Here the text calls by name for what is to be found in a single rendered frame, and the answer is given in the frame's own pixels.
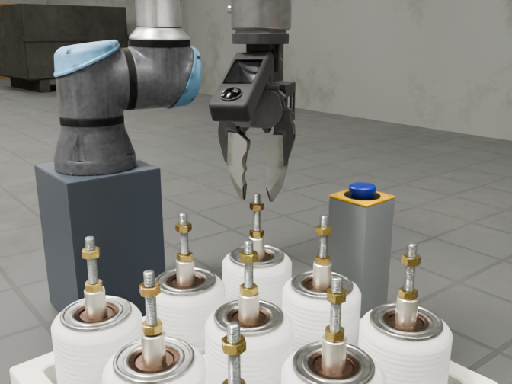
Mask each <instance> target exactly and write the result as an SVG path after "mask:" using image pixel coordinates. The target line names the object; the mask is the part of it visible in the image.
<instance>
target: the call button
mask: <svg viewBox="0 0 512 384"><path fill-rule="evenodd" d="M349 191H350V192H351V195H352V196H354V197H359V198H369V197H372V196H373V194H374V193H375V192H376V186H375V185H374V184H370V183H365V182H356V183H352V184H350V185H349Z"/></svg>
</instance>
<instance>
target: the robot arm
mask: <svg viewBox="0 0 512 384"><path fill-rule="evenodd" d="M230 2H231V5H228V6H227V8H226V10H227V12H228V13H231V28H232V29H233V30H235V34H232V44H246V53H236V54H235V56H234V58H233V60H232V62H231V63H230V65H229V67H228V69H227V71H226V73H225V75H224V76H223V78H222V80H221V82H220V83H219V86H218V88H217V89H216V91H215V93H214V95H213V97H212V98H211V100H210V102H209V105H208V106H209V109H210V115H211V117H212V120H213V121H219V127H218V137H219V144H220V146H221V150H222V155H223V158H224V161H225V162H226V166H227V169H228V172H229V176H230V178H231V180H232V183H233V186H234V188H235V190H236V191H237V193H238V195H239V196H240V198H241V199H243V200H245V198H246V191H247V183H246V180H245V172H246V170H247V166H246V161H247V157H248V151H249V149H250V144H251V141H250V139H249V138H248V137H247V136H246V131H247V130H248V129H249V128H250V127H251V128H262V130H263V131H264V132H265V133H269V132H270V131H271V127H273V126H274V132H273V135H272V136H271V137H270V138H269V139H267V140H266V141H265V142H264V143H263V150H264V154H265V155H266V157H267V160H268V168H267V176H268V180H269V181H268V186H267V188H266V190H267V195H268V197H269V201H270V202H273V201H274V200H275V198H276V197H277V195H278V193H279V192H280V190H281V188H282V186H283V182H284V179H285V176H286V171H287V168H288V164H289V161H288V160H289V157H290V153H291V151H292V148H293V144H294V141H295V136H296V128H295V123H294V122H293V121H294V120H295V97H296V82H285V81H284V80H283V45H284V44H289V34H287V33H286V30H289V29H290V28H291V15H292V0H230ZM135 6H136V29H135V30H134V31H133V32H132V33H131V35H130V36H129V47H128V48H120V44H119V42H118V41H117V40H104V41H97V42H90V43H80V44H75V45H70V46H64V47H61V48H59V49H58V50H57V51H56V52H55V54H54V68H55V72H54V77H55V78H56V93H57V100H58V108H59V122H60V132H59V138H58V142H57V146H56V151H55V155H54V168H55V171H56V172H58V173H60V174H66V175H72V176H98V175H106V174H116V173H120V172H123V171H128V170H130V169H132V168H134V167H136V153H135V151H134V149H133V146H132V143H131V142H130V138H129V136H128V134H127V131H126V128H125V125H124V115H123V111H124V110H141V109H153V108H165V107H166V108H168V109H170V108H173V107H181V106H186V105H188V104H190V103H191V102H192V101H193V100H194V99H195V97H196V96H197V93H198V91H199V89H200V83H201V78H202V62H201V60H200V53H199V51H198V50H197V49H196V48H195V47H193V46H191V45H190V37H189V36H188V35H187V34H186V33H185V32H184V31H183V29H182V17H181V0H135ZM288 97H290V108H288ZM292 99H293V112H292Z"/></svg>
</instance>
